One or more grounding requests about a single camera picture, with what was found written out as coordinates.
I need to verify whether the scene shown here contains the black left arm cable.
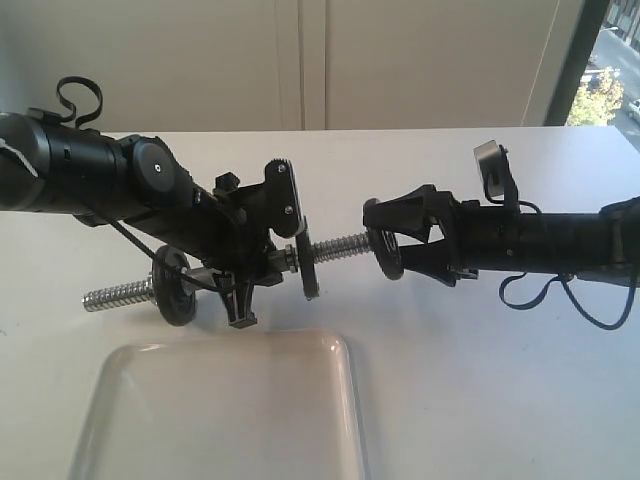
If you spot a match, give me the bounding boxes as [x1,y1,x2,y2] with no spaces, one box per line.
[56,76,236,301]

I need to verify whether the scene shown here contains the chrome dumbbell bar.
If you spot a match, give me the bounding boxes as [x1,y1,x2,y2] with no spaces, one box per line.
[82,233,372,312]

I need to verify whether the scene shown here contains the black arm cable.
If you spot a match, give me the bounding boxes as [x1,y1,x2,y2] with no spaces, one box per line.
[56,76,236,301]
[482,172,639,331]

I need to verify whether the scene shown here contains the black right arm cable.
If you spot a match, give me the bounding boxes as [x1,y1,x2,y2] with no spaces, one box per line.
[482,172,639,331]

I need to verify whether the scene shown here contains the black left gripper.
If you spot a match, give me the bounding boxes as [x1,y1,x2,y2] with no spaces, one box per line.
[124,182,285,329]

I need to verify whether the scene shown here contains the white plastic tray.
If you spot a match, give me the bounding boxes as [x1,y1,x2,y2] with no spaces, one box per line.
[69,329,367,479]

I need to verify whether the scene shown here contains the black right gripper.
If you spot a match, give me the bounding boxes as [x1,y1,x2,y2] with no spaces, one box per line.
[363,184,515,287]

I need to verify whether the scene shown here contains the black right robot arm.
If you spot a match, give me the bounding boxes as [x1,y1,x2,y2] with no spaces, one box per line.
[363,185,639,287]

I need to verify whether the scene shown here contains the black window frame post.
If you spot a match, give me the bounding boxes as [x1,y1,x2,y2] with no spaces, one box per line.
[543,0,610,127]

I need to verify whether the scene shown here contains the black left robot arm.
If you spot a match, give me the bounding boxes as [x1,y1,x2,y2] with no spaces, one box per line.
[1,113,301,329]

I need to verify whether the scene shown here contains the black weight plate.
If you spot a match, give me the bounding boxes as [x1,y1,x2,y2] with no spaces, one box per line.
[151,245,196,327]
[295,218,319,300]
[374,230,404,281]

